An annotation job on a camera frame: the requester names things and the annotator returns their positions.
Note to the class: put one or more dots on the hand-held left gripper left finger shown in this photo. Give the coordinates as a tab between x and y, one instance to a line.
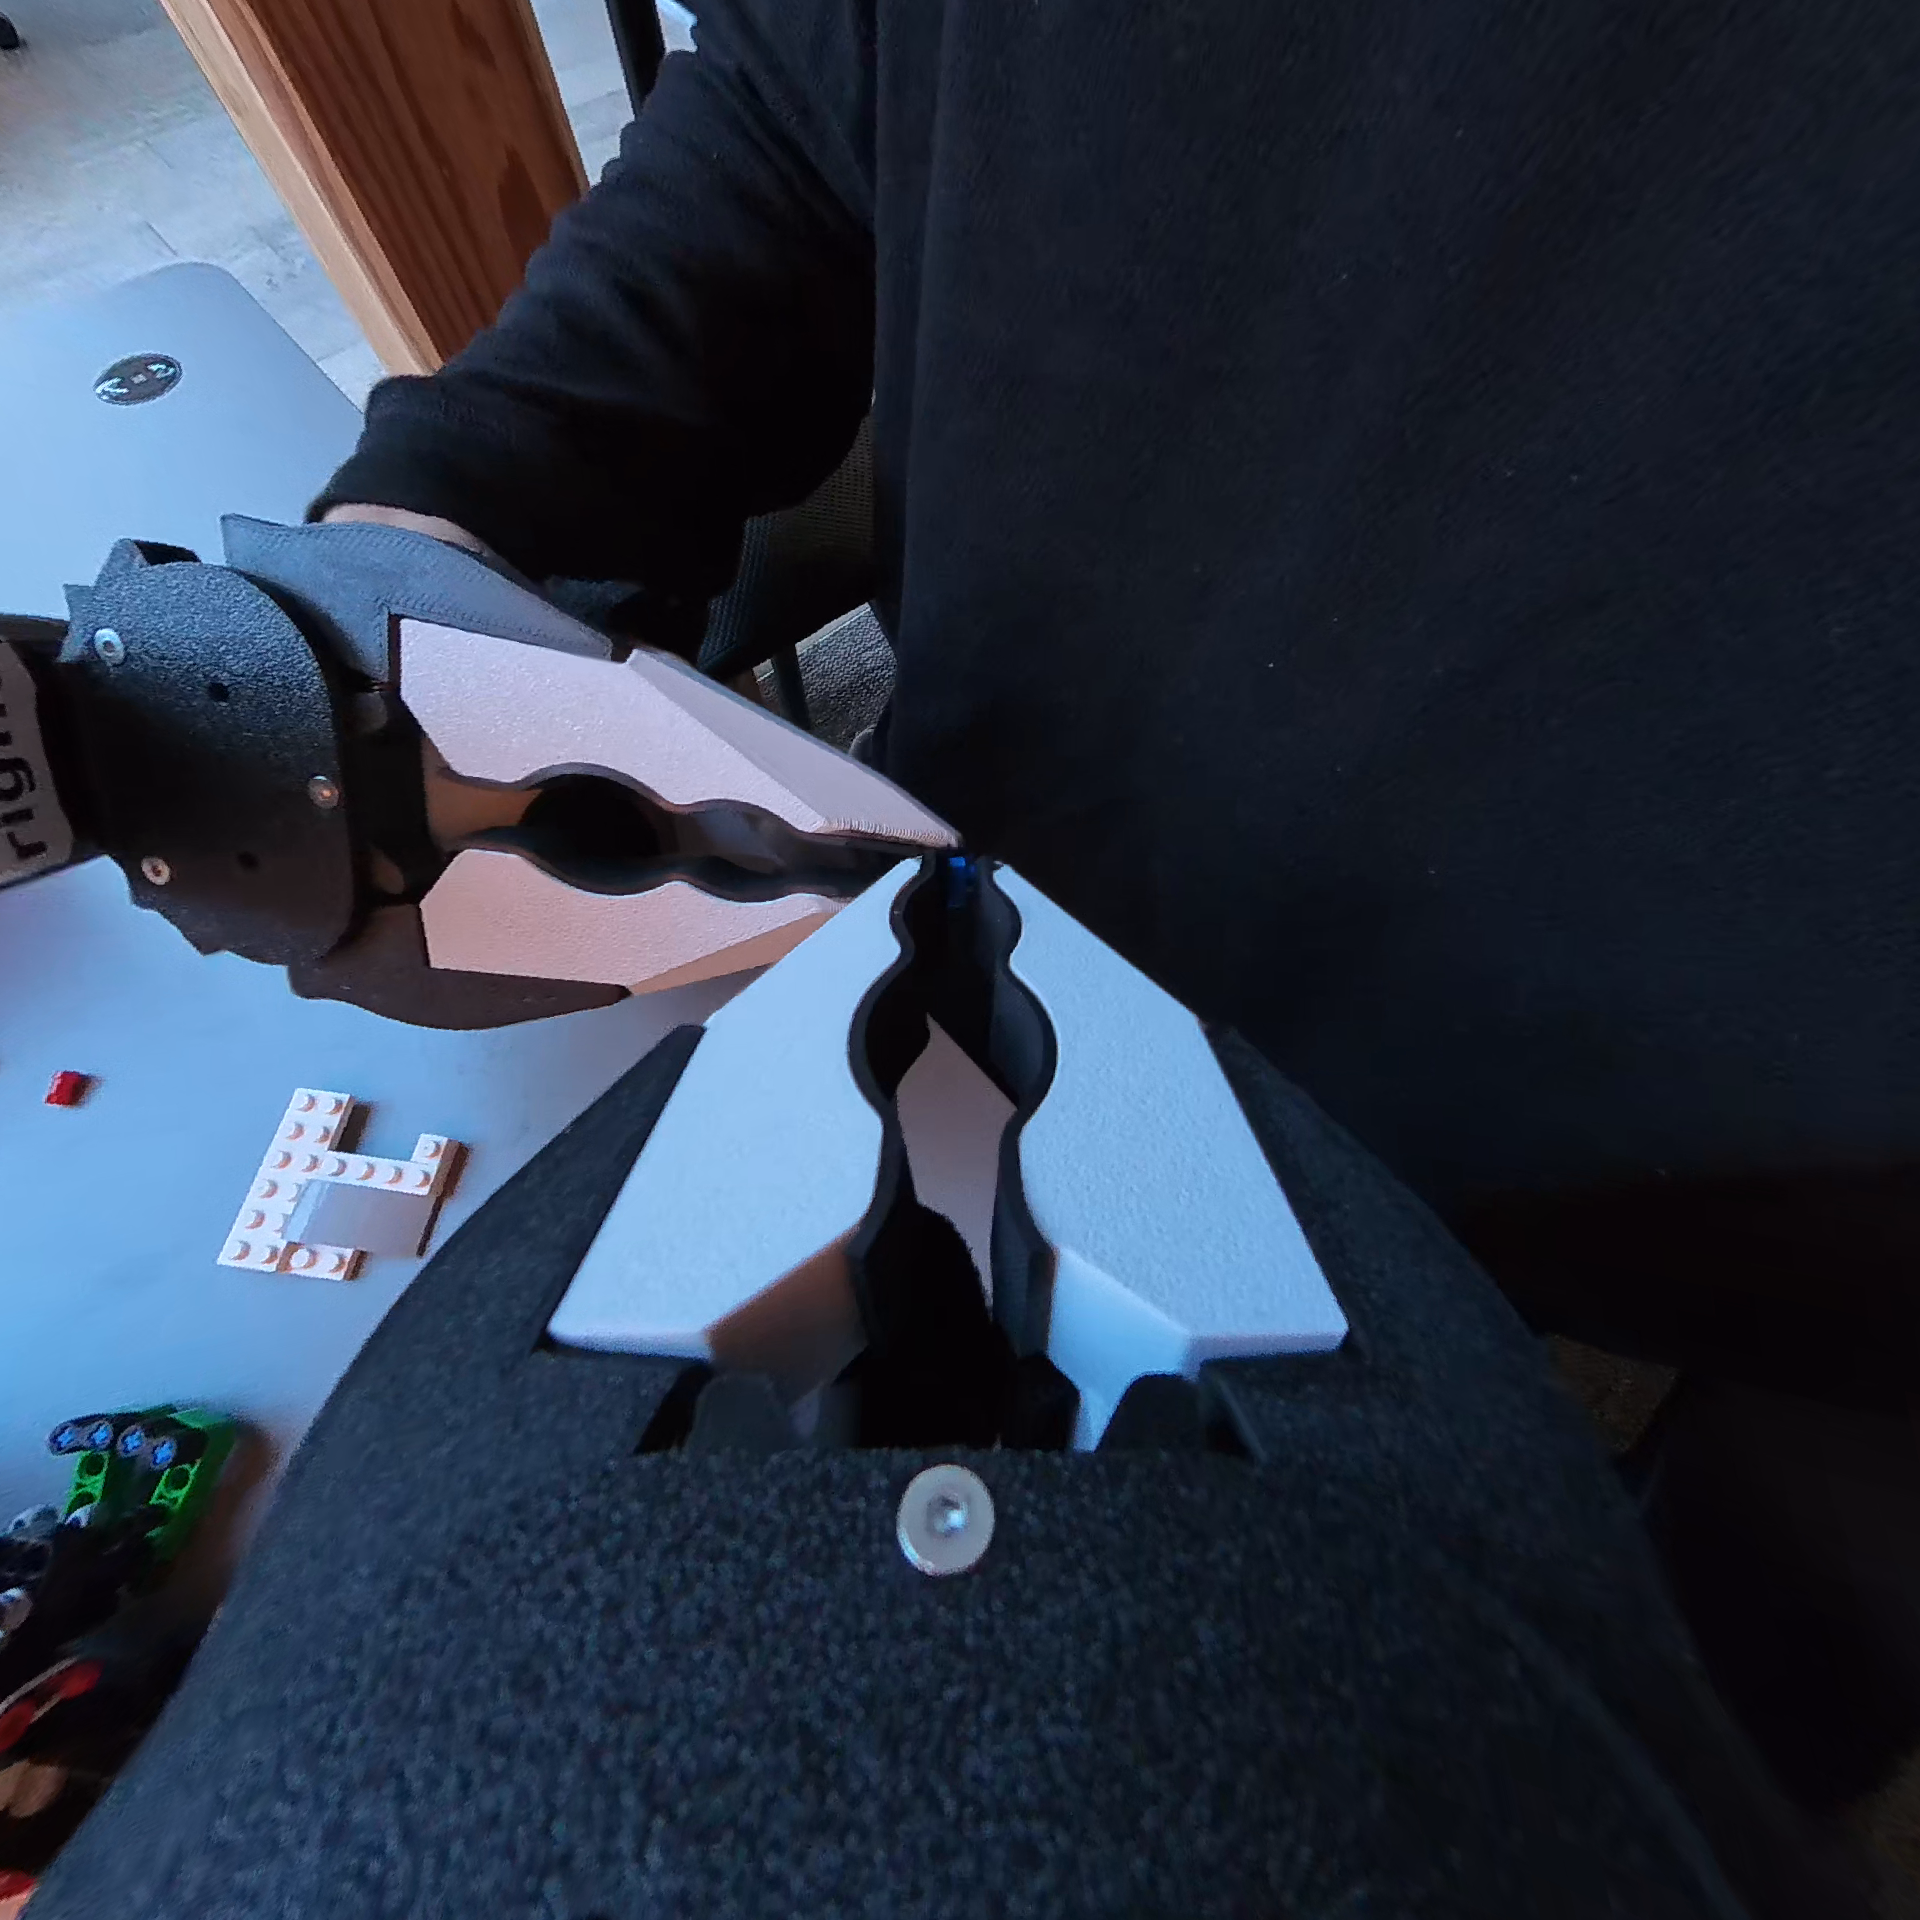
736	1186

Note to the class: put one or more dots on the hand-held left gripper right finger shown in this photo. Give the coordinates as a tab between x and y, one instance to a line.
1169	1186

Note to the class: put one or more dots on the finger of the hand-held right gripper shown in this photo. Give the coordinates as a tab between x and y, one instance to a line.
597	940
630	706

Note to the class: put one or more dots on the white lego plate assembly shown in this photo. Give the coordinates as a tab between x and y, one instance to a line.
301	1186

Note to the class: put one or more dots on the person's right forearm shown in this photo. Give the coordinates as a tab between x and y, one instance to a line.
643	346

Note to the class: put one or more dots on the small red lego piece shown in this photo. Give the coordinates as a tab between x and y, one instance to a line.
66	1090

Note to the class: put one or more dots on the green black lego technic assembly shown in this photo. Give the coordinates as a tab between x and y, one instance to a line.
142	1479

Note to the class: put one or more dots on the partly built lego technic vehicle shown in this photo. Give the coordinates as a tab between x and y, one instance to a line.
60	1697

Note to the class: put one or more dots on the person's right hand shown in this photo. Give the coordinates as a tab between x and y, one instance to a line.
397	524

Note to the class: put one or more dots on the round black desk grommet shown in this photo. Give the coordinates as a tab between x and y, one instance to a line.
138	377

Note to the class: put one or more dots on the wooden post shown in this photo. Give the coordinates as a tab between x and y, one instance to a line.
407	164

